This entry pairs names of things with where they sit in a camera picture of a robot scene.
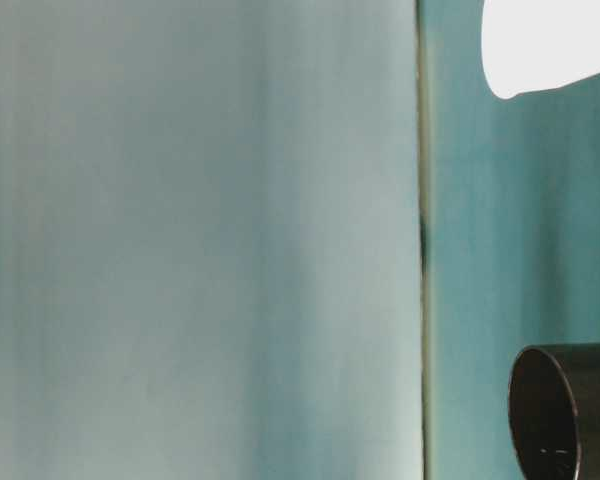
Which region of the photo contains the white paper cup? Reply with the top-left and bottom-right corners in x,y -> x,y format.
481,0 -> 600,101

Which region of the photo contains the black cup holder red handle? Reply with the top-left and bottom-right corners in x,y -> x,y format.
508,342 -> 600,480

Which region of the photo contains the blue-green backdrop sheet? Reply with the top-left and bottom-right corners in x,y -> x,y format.
0,0 -> 425,480

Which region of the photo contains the blue-green table cloth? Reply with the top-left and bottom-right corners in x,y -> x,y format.
418,0 -> 600,480

